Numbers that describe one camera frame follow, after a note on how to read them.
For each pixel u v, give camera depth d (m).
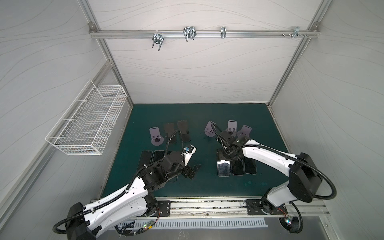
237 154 0.62
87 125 0.69
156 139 0.98
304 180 0.43
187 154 0.63
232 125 0.98
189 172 0.65
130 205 0.57
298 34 0.75
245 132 0.96
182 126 0.95
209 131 0.99
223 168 0.82
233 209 0.74
